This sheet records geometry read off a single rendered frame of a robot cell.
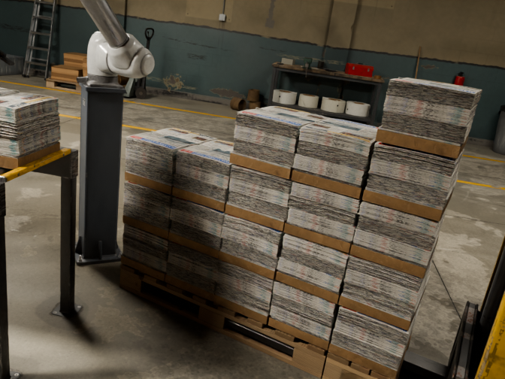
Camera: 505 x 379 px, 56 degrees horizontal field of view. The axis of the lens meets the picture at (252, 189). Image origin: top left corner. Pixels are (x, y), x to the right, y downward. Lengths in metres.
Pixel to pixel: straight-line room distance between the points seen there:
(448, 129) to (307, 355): 1.12
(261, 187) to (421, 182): 0.64
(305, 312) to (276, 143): 0.73
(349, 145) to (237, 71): 7.09
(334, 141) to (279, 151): 0.23
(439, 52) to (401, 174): 7.16
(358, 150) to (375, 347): 0.80
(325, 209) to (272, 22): 7.01
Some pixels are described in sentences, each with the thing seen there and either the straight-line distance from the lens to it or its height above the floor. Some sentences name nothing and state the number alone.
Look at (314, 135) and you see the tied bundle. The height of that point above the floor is 1.03.
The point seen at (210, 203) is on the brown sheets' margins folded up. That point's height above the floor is 0.63.
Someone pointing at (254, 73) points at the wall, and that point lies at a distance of 8.79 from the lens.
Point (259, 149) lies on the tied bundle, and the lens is 1.98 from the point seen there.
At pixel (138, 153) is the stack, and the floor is 0.76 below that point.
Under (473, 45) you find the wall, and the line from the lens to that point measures 9.02.
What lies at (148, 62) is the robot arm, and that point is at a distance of 2.48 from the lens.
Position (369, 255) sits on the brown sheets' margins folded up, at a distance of 1.91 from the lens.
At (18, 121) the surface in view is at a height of 0.98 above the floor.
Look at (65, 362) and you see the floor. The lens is 2.23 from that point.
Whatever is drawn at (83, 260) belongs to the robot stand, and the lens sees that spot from 2.92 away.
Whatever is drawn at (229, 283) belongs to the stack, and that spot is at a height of 0.27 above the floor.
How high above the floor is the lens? 1.39
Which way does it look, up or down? 18 degrees down
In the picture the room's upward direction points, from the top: 8 degrees clockwise
